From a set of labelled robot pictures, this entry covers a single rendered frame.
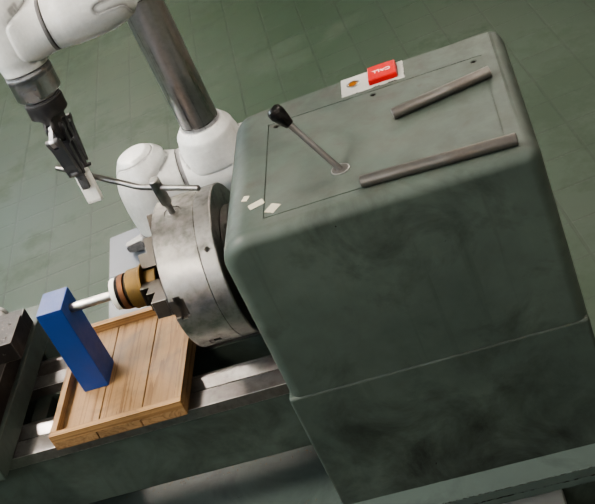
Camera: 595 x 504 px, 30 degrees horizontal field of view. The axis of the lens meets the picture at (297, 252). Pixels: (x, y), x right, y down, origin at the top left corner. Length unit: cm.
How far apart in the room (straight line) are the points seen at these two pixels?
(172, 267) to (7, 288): 285
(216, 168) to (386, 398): 88
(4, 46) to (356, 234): 71
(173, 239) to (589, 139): 238
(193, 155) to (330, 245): 91
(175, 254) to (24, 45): 47
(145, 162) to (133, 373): 63
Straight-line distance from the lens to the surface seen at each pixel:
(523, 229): 200
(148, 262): 231
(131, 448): 242
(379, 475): 237
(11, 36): 208
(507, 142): 192
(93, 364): 244
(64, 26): 207
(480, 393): 223
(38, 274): 492
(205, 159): 281
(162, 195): 216
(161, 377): 241
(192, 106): 277
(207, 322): 218
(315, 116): 226
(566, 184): 404
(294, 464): 257
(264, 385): 228
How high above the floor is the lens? 227
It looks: 33 degrees down
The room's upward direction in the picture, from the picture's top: 25 degrees counter-clockwise
